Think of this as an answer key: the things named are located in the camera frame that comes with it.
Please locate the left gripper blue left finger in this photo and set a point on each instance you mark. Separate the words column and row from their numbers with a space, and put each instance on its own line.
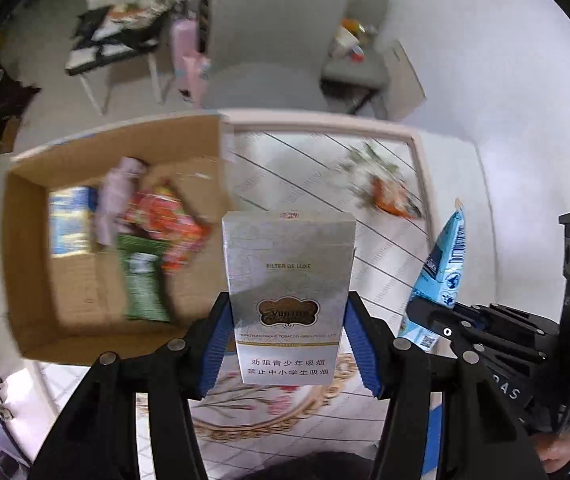
column 94, row 436

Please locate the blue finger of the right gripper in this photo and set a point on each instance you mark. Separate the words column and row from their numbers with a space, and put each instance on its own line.
column 441, row 331
column 501, row 328

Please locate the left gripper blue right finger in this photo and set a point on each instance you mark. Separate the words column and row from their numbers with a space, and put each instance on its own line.
column 480, row 436

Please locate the blue long snack packet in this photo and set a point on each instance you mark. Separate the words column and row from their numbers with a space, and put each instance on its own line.
column 440, row 278

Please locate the green snack bag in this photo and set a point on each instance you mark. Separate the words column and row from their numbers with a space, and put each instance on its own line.
column 142, row 262

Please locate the yellow blue tissue pack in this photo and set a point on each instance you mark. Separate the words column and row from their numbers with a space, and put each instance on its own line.
column 71, row 221

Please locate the red floral snack bag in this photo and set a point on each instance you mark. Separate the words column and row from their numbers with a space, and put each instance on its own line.
column 161, row 213

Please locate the person's hand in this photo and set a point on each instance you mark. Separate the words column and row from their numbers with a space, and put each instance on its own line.
column 553, row 450

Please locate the orange snack wrapper pile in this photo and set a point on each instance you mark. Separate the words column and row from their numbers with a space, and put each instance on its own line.
column 379, row 184

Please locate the open cardboard box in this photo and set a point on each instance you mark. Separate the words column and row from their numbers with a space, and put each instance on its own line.
column 69, row 310

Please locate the grey chair back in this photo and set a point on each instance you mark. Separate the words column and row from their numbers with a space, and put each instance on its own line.
column 362, row 74

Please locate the grey chair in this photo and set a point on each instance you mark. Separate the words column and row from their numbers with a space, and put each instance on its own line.
column 270, row 53
column 362, row 74

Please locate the white box on chair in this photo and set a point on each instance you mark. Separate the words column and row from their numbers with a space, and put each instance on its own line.
column 343, row 43

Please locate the grey chair front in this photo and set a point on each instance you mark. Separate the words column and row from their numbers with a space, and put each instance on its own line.
column 270, row 53

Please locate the pink suitcase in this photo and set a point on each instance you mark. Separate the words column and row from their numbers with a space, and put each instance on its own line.
column 189, row 34

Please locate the white padded chair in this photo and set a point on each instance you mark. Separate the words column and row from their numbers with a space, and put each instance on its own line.
column 112, row 31

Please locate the flat board against wall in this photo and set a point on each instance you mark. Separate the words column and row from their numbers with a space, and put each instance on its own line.
column 404, row 93

